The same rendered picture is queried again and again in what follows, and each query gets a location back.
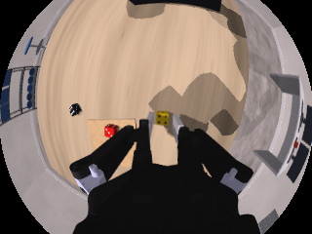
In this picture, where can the red die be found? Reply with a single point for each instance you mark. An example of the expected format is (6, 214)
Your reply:
(110, 130)

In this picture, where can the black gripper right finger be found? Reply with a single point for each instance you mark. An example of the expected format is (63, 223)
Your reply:
(221, 165)

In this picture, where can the tan textured mat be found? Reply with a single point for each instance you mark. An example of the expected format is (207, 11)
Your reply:
(96, 129)

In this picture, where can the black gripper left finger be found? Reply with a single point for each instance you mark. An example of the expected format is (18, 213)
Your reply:
(98, 167)

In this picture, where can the yellow die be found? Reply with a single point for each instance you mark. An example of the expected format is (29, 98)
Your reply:
(162, 118)

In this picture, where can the black die with white pips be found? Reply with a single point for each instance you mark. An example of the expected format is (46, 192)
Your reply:
(74, 109)

